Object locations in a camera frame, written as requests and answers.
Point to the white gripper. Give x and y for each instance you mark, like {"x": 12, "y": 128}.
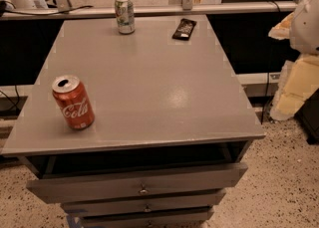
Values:
{"x": 306, "y": 28}

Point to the grey drawer cabinet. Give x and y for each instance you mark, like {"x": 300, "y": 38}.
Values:
{"x": 159, "y": 103}

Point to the red coke can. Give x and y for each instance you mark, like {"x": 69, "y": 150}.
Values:
{"x": 72, "y": 99}

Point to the top grey drawer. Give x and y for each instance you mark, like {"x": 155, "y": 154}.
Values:
{"x": 138, "y": 183}

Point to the grey metal rail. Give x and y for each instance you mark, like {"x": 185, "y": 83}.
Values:
{"x": 152, "y": 11}

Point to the middle grey drawer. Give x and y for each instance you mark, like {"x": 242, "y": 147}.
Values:
{"x": 145, "y": 204}

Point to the black snack bar wrapper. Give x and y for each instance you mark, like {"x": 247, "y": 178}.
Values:
{"x": 184, "y": 29}

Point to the grey drawer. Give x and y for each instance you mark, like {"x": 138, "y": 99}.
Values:
{"x": 145, "y": 204}
{"x": 138, "y": 183}
{"x": 148, "y": 220}

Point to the bottom grey drawer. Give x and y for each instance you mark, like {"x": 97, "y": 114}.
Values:
{"x": 148, "y": 220}

